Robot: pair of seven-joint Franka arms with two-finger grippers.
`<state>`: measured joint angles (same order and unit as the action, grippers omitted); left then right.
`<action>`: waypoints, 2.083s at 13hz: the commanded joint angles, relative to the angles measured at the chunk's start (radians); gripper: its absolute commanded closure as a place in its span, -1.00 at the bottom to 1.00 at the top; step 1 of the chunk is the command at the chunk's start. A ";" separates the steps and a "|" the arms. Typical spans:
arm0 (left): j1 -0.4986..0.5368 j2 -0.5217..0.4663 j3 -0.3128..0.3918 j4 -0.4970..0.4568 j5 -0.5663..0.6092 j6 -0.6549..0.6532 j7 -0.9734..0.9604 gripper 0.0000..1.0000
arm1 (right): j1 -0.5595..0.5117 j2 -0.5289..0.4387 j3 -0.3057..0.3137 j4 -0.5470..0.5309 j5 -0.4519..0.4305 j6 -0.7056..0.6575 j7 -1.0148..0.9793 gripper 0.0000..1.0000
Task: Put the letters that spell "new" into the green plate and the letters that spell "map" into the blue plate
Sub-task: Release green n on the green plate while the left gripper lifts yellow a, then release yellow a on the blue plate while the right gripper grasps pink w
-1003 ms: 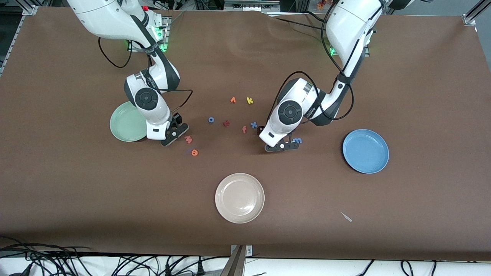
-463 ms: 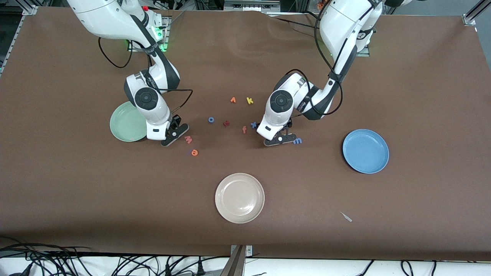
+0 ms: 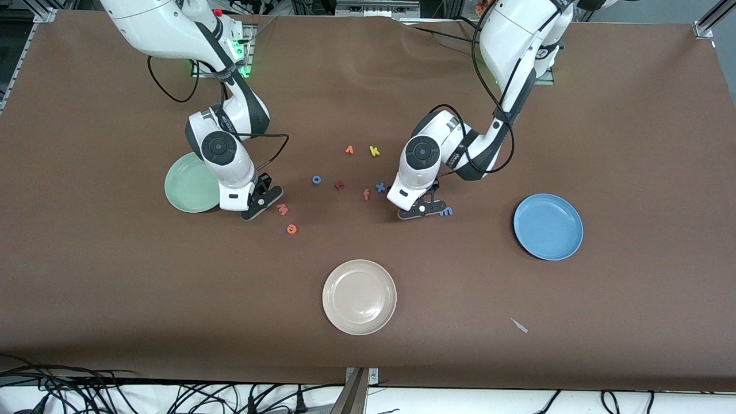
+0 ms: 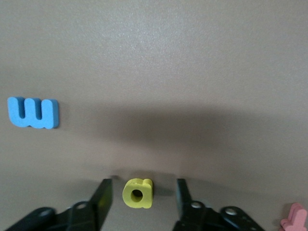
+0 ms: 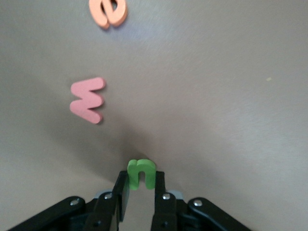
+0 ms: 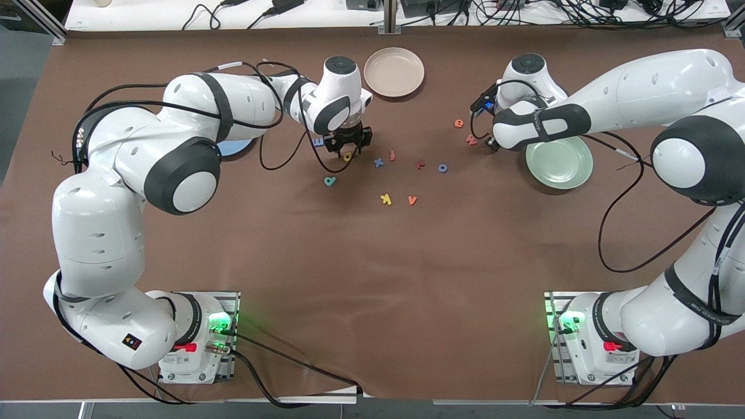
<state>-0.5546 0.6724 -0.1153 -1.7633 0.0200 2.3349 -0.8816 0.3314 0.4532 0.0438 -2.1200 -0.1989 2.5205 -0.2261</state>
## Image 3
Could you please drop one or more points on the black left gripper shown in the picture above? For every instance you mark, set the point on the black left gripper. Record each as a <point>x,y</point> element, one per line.
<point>434,185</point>

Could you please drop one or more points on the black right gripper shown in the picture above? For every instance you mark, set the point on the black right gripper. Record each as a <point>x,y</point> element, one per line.
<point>265,181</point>

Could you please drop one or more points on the pink letter w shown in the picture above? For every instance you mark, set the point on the pink letter w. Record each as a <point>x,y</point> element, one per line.
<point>283,210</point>

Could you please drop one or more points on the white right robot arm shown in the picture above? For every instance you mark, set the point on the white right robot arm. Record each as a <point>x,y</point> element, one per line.
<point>167,29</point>

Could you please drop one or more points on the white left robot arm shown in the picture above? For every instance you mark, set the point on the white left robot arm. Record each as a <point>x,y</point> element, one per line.
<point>506,40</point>

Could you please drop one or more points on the green plate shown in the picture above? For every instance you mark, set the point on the green plate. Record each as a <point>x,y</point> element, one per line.
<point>187,190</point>

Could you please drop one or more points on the blue plate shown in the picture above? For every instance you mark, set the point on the blue plate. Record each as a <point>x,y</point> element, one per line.
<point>548,227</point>

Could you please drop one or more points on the beige plate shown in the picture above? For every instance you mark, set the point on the beige plate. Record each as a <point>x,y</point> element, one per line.
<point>359,297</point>

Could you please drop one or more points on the white paper scrap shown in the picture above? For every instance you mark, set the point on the white paper scrap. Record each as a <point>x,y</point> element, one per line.
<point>519,326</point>

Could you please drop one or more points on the brown table cover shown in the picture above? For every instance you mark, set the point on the brown table cover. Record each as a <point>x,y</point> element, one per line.
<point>115,287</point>

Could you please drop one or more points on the grey metal pole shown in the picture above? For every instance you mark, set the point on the grey metal pole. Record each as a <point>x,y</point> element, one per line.
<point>352,397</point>

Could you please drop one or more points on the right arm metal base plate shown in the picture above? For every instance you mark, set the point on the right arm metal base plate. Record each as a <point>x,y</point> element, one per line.
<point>250,54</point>

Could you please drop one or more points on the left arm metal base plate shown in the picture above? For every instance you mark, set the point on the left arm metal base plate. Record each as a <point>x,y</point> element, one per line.
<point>546,78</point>

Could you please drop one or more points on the grey metal frame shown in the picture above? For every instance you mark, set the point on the grey metal frame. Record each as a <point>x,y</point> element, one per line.
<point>376,7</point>

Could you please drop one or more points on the silver bracket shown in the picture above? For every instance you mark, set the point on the silver bracket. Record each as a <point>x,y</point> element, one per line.
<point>374,376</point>

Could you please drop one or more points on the aluminium frame rail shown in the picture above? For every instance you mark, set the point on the aluminium frame rail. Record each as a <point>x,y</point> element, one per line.
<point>45,15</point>

